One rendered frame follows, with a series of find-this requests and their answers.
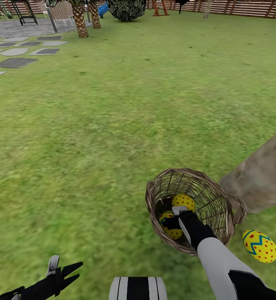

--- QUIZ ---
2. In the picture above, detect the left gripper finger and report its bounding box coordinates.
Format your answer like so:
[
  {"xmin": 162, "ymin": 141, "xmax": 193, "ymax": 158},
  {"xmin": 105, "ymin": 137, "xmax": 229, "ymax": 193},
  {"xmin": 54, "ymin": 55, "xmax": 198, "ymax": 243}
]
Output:
[
  {"xmin": 61, "ymin": 274, "xmax": 80, "ymax": 290},
  {"xmin": 61, "ymin": 262, "xmax": 83, "ymax": 282}
]

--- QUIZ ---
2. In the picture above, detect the easter egg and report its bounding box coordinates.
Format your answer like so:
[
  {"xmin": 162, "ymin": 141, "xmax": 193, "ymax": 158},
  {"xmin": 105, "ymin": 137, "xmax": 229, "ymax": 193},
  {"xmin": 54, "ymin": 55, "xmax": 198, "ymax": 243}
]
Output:
[
  {"xmin": 158, "ymin": 210, "xmax": 183, "ymax": 240},
  {"xmin": 242, "ymin": 230, "xmax": 276, "ymax": 263},
  {"xmin": 170, "ymin": 193, "xmax": 197, "ymax": 213}
]

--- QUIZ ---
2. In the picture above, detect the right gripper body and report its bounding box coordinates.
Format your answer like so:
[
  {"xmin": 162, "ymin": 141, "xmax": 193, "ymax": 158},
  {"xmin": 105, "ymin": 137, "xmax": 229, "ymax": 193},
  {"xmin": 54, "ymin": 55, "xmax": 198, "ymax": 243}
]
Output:
[{"xmin": 165, "ymin": 216, "xmax": 181, "ymax": 230}]

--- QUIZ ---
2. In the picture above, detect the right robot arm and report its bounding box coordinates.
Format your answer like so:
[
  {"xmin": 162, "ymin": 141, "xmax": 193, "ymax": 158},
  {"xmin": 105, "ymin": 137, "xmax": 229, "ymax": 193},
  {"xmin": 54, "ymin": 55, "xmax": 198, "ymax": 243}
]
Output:
[{"xmin": 162, "ymin": 205, "xmax": 276, "ymax": 300}]

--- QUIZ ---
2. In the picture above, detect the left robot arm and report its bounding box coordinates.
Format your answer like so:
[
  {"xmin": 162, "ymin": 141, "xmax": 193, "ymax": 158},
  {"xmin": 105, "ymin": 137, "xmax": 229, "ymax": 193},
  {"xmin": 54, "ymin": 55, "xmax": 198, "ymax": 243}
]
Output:
[{"xmin": 0, "ymin": 255, "xmax": 83, "ymax": 300}]

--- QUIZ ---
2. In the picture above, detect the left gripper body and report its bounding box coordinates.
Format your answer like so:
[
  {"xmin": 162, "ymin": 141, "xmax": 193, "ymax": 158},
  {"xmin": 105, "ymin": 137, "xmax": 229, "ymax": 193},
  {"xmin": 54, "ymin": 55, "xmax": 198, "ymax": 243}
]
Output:
[{"xmin": 35, "ymin": 267, "xmax": 63, "ymax": 300}]

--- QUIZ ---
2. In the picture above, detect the wicker basket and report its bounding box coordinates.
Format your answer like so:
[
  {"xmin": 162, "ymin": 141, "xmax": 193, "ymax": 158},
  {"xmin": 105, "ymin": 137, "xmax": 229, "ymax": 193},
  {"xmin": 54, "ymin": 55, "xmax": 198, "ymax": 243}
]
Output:
[{"xmin": 145, "ymin": 168, "xmax": 247, "ymax": 257}]

